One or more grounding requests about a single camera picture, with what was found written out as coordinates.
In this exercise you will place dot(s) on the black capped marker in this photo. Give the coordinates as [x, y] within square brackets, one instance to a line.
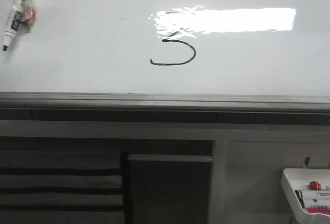
[300, 196]

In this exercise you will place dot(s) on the black whiteboard marker with tape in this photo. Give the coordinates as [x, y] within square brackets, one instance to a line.
[23, 12]

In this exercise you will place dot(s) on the white plastic marker tray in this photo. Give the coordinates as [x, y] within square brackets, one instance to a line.
[307, 191]

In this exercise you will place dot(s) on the dark grey cabinet panel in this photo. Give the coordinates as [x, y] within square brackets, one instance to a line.
[170, 192]

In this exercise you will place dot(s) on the grey striped fabric organizer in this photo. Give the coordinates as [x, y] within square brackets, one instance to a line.
[44, 187]

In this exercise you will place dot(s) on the grey aluminium whiteboard frame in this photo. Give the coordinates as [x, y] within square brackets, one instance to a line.
[165, 102]

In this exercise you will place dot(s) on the red capped marker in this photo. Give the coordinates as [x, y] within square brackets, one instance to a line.
[315, 185]

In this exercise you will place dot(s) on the white whiteboard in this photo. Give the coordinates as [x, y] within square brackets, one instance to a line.
[225, 47]

